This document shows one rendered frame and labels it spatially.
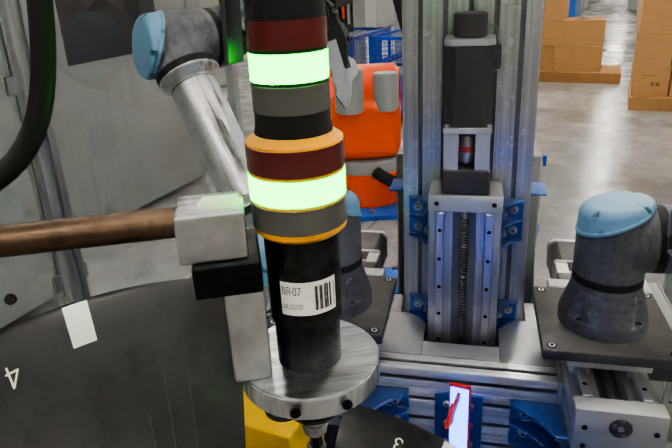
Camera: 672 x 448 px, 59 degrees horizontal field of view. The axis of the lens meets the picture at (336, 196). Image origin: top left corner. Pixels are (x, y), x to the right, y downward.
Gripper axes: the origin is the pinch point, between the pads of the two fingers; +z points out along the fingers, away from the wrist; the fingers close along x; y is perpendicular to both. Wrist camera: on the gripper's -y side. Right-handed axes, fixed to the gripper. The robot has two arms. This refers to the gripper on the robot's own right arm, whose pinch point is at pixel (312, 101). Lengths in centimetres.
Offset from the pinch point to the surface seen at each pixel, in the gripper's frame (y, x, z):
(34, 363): -51, -4, 8
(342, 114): 296, 131, 74
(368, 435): -28.6, -18.9, 27.4
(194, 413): -47, -14, 11
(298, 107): -52, -26, -11
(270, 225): -53, -25, -6
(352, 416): -27.3, -16.6, 26.7
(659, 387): 128, -63, 124
